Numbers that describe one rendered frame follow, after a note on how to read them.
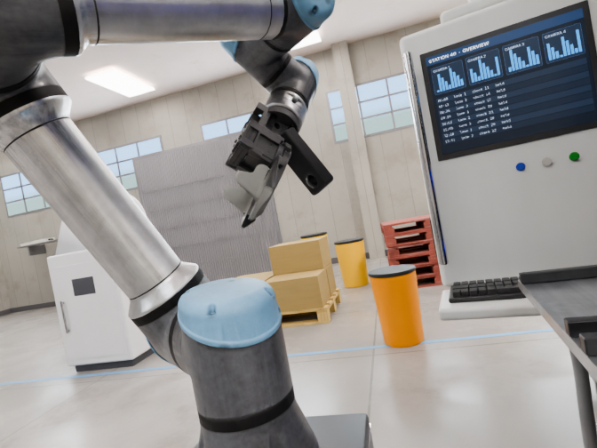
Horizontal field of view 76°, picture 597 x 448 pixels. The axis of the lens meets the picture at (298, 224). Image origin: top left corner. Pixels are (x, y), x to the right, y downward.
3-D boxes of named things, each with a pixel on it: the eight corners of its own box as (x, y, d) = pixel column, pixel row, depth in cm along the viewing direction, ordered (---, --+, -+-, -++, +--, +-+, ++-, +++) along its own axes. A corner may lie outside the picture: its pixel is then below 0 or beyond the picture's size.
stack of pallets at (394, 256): (393, 292, 449) (381, 226, 448) (390, 280, 522) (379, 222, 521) (491, 279, 428) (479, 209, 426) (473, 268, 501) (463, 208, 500)
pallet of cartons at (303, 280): (354, 299, 451) (342, 233, 449) (319, 332, 353) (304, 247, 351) (254, 306, 514) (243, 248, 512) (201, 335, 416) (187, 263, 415)
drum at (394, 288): (430, 347, 271) (416, 270, 270) (379, 351, 281) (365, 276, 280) (426, 330, 305) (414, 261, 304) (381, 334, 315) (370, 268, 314)
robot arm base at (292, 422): (171, 523, 41) (154, 432, 40) (228, 437, 55) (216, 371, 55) (307, 524, 37) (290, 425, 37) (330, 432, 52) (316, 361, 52)
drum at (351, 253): (370, 285, 508) (362, 238, 506) (340, 290, 517) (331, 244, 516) (371, 279, 547) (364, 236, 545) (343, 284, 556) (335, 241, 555)
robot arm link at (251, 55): (261, -14, 61) (309, 38, 65) (230, 22, 70) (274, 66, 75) (239, 17, 58) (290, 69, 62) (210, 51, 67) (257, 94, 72)
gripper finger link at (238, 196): (209, 218, 58) (233, 172, 62) (243, 236, 59) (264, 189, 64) (214, 212, 55) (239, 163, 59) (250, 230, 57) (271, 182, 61)
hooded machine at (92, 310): (139, 367, 347) (103, 189, 344) (65, 376, 361) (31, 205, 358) (182, 336, 430) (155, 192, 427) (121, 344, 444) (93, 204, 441)
